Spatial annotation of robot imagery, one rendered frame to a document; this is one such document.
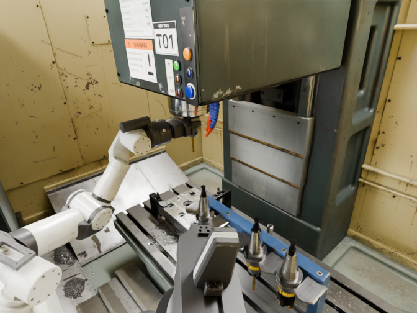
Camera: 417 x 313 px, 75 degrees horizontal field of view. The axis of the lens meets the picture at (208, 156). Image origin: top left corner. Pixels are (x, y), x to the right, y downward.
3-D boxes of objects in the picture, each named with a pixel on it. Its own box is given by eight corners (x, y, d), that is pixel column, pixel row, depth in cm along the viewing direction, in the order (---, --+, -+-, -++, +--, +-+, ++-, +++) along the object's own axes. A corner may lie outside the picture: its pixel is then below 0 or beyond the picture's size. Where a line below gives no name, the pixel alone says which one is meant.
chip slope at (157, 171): (92, 287, 137) (79, 248, 126) (57, 223, 184) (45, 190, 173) (221, 211, 188) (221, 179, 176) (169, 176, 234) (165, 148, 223)
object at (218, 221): (213, 233, 84) (213, 231, 84) (202, 225, 88) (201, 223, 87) (229, 223, 88) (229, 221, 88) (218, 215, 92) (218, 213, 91)
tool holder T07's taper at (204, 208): (214, 213, 90) (213, 196, 87) (203, 218, 88) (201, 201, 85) (206, 207, 94) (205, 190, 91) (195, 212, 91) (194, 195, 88)
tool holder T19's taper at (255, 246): (267, 249, 75) (268, 230, 72) (256, 257, 73) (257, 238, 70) (254, 240, 78) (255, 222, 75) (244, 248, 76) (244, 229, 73)
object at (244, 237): (239, 254, 76) (239, 251, 76) (226, 243, 80) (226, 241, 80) (255, 241, 80) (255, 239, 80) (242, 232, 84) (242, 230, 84)
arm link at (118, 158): (150, 138, 90) (130, 174, 90) (137, 130, 96) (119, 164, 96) (134, 130, 85) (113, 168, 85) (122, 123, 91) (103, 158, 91)
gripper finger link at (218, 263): (245, 235, 22) (227, 278, 25) (206, 233, 21) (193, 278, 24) (250, 253, 20) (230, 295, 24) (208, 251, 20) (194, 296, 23)
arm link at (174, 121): (192, 115, 94) (162, 124, 88) (193, 141, 99) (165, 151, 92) (172, 108, 103) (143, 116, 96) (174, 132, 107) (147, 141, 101)
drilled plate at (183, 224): (193, 243, 118) (193, 234, 116) (159, 212, 138) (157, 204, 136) (231, 219, 131) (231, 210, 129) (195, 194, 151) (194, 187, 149)
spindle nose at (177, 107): (221, 109, 101) (219, 76, 96) (189, 120, 91) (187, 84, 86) (191, 102, 111) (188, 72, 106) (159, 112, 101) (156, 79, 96)
